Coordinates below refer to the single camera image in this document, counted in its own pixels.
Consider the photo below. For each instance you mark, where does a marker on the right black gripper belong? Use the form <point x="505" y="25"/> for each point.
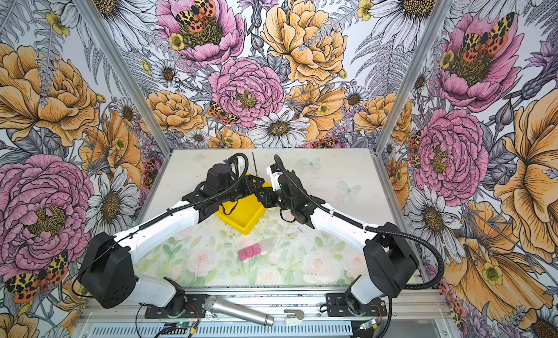
<point x="267" y="194"/>

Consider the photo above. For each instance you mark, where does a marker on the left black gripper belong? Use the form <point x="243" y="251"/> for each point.
<point x="249" y="186"/>

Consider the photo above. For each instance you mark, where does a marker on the yellow plastic bin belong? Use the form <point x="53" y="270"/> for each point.
<point x="243" y="211"/>

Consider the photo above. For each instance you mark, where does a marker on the black yellow screwdriver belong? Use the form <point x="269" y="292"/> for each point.
<point x="254" y="164"/>

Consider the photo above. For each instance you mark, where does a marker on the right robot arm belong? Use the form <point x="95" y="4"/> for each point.
<point x="390" y="261"/>

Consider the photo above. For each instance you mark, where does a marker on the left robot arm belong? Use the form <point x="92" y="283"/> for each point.
<point x="108" y="271"/>

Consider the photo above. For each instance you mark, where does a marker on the pink block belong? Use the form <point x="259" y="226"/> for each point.
<point x="249" y="252"/>

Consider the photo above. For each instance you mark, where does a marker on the white hook clip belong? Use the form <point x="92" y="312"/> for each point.
<point x="293" y="317"/>

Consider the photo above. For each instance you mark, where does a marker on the left green circuit board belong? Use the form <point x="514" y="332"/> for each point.
<point x="182" y="328"/>

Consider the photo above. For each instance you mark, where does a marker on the green circuit board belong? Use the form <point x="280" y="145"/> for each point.
<point x="370" y="324"/>
<point x="182" y="328"/>

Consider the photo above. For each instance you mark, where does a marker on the right green circuit board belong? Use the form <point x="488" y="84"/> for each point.
<point x="370" y="324"/>

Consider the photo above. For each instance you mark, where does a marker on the aluminium front rail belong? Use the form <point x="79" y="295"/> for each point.
<point x="276" y="302"/>

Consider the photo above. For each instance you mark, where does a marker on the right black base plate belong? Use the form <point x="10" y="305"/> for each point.
<point x="336" y="306"/>

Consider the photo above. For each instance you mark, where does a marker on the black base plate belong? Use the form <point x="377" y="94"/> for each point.
<point x="192" y="307"/>
<point x="336" y="306"/>

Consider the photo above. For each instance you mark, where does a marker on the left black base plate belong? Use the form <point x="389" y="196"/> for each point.
<point x="192" y="307"/>

